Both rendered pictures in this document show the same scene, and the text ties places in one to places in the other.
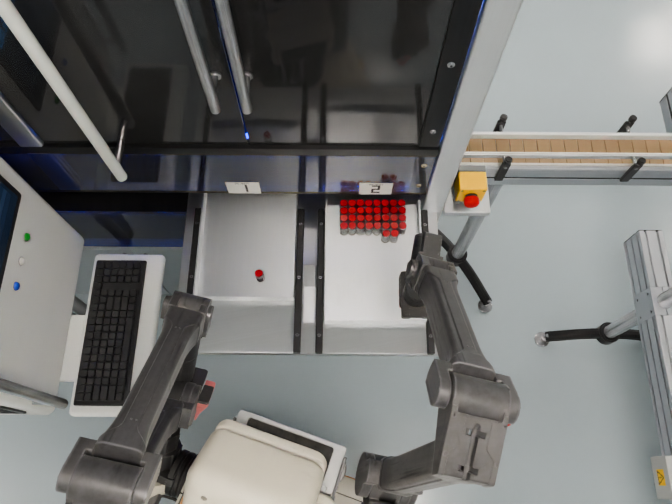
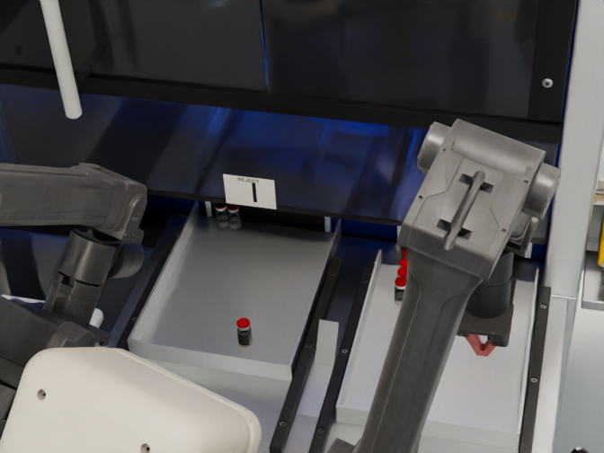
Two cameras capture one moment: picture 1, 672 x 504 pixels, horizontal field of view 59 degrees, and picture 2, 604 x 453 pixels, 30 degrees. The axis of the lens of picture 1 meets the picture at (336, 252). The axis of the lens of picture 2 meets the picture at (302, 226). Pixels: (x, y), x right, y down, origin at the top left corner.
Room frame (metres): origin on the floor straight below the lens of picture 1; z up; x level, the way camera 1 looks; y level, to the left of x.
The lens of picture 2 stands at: (-0.62, -0.23, 2.17)
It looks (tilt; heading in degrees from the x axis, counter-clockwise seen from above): 41 degrees down; 16
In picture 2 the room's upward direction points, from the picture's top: 4 degrees counter-clockwise
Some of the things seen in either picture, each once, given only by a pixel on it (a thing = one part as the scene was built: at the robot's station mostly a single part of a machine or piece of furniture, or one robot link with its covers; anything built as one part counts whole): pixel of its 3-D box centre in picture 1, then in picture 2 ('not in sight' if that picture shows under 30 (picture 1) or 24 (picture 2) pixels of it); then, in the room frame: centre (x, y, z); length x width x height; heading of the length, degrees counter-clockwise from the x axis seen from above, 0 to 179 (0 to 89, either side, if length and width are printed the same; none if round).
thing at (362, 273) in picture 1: (373, 259); (442, 341); (0.56, -0.10, 0.90); 0.34 x 0.26 x 0.04; 0
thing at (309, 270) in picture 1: (308, 293); (318, 367); (0.47, 0.07, 0.91); 0.14 x 0.03 x 0.06; 179
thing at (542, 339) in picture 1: (602, 336); not in sight; (0.56, -1.06, 0.07); 0.50 x 0.08 x 0.14; 90
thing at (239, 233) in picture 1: (247, 238); (240, 284); (0.63, 0.24, 0.90); 0.34 x 0.26 x 0.04; 0
